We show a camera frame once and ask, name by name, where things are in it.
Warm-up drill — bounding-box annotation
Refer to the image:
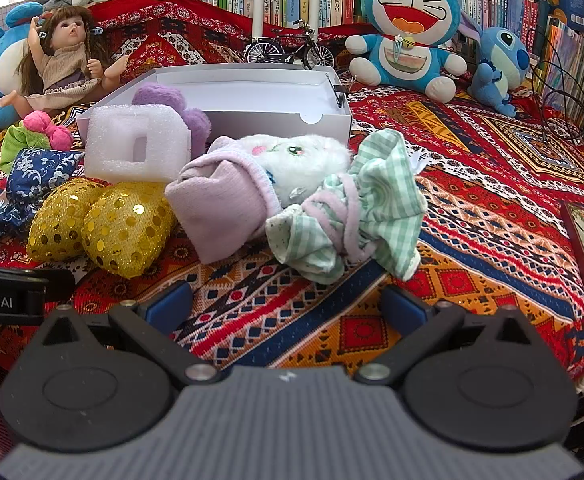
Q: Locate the Doraemon plush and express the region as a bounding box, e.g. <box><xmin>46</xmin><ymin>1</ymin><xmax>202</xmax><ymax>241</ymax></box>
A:
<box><xmin>345</xmin><ymin>0</ymin><xmax>467</xmax><ymax>103</ymax></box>

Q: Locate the Stitch plush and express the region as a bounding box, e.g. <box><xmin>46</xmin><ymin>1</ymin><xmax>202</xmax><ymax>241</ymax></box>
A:
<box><xmin>458</xmin><ymin>11</ymin><xmax>529</xmax><ymax>117</ymax></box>

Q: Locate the lilac knit sock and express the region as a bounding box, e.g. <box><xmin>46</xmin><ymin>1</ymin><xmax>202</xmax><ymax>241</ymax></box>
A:
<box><xmin>165</xmin><ymin>134</ymin><xmax>281</xmax><ymax>263</ymax></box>

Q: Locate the white fluffy plush cat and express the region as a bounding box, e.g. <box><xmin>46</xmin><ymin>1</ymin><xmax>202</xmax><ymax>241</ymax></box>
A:
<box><xmin>237</xmin><ymin>134</ymin><xmax>351</xmax><ymax>208</ymax></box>

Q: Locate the black cable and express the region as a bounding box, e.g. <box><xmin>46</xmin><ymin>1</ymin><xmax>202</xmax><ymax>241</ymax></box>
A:
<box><xmin>525</xmin><ymin>24</ymin><xmax>584</xmax><ymax>146</ymax></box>

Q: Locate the black miniature bicycle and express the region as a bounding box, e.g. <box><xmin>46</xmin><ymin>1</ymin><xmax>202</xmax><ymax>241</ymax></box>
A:
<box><xmin>243</xmin><ymin>18</ymin><xmax>335</xmax><ymax>70</ymax></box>

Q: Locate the green pink scrunchie bow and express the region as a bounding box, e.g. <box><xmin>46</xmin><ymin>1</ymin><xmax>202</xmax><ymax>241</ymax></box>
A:
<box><xmin>0</xmin><ymin>110</ymin><xmax>73</xmax><ymax>174</ymax></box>

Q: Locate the blue floral cloth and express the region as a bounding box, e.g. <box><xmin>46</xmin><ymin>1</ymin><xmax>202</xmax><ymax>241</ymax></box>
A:
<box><xmin>0</xmin><ymin>148</ymin><xmax>84</xmax><ymax>236</ymax></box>

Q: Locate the green checkered cloth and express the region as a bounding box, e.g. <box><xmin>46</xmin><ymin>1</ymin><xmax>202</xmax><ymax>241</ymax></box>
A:
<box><xmin>265</xmin><ymin>129</ymin><xmax>427</xmax><ymax>285</ymax></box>

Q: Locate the blue white whale plush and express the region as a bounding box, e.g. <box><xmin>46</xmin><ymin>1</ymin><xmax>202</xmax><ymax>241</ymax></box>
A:
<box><xmin>0</xmin><ymin>1</ymin><xmax>44</xmax><ymax>129</ymax></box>

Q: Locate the purple plush monster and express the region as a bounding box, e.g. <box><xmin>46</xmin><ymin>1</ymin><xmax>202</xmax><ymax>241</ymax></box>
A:
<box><xmin>132</xmin><ymin>82</ymin><xmax>211</xmax><ymax>158</ymax></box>

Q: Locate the white foam block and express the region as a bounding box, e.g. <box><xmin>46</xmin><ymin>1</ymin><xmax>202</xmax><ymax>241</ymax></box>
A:
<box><xmin>84</xmin><ymin>104</ymin><xmax>191</xmax><ymax>183</ymax></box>

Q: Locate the white cardboard box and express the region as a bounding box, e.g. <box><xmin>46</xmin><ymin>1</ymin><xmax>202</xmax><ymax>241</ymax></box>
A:
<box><xmin>94</xmin><ymin>63</ymin><xmax>351</xmax><ymax>145</ymax></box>

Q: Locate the brown haired baby doll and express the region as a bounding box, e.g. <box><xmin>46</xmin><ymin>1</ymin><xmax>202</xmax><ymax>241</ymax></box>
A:
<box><xmin>0</xmin><ymin>6</ymin><xmax>128</xmax><ymax>118</ymax></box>

